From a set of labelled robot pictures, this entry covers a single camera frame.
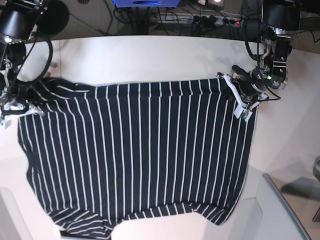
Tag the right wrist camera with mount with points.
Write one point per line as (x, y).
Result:
(13, 110)

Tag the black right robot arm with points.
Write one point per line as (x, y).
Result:
(19, 20)

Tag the navy white striped t-shirt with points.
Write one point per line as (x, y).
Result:
(101, 155)

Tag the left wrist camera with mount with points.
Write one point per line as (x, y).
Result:
(243, 110)

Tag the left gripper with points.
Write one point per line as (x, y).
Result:
(244, 87)

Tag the black round stand base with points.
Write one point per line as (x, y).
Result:
(54, 19)

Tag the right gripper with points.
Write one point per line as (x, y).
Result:
(18, 90)

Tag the white power strip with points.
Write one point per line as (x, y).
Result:
(188, 19)

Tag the blue box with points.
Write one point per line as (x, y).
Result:
(145, 3)

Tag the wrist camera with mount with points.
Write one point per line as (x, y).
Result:
(243, 110)
(13, 110)

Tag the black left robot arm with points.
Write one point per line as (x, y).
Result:
(281, 17)

